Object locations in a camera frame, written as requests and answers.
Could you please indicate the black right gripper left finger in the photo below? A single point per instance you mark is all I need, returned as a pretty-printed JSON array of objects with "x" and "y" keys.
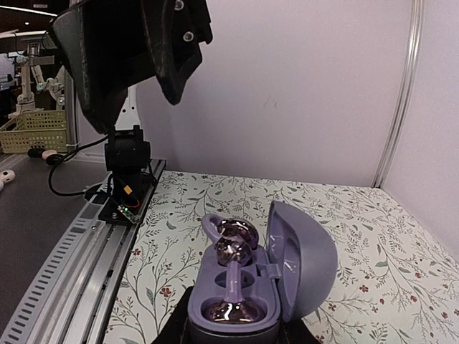
[{"x": 175, "y": 331}]

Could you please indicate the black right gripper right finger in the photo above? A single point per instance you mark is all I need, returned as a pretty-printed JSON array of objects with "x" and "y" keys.
[{"x": 296, "y": 332}]

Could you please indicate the floral patterned table mat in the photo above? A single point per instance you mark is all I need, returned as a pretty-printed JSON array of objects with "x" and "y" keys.
[{"x": 351, "y": 260}]

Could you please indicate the purple earbud charging case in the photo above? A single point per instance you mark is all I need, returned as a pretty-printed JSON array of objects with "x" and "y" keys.
[{"x": 287, "y": 279}]

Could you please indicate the yellow plastic basket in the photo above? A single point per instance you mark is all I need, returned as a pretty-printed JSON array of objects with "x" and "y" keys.
[{"x": 45, "y": 129}]

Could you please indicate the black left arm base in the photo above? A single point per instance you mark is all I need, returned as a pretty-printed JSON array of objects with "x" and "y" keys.
[{"x": 133, "y": 178}]

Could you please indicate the aluminium frame rail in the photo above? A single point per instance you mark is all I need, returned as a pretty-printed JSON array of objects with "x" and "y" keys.
[{"x": 72, "y": 295}]

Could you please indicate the purple earbud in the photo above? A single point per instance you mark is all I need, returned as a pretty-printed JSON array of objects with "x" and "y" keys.
[
  {"x": 233, "y": 308},
  {"x": 234, "y": 239}
]

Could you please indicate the right aluminium corner post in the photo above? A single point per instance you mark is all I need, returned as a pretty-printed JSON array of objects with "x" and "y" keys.
[{"x": 402, "y": 104}]

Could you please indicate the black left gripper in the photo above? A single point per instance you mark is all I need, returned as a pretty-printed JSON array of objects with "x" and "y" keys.
[{"x": 108, "y": 46}]

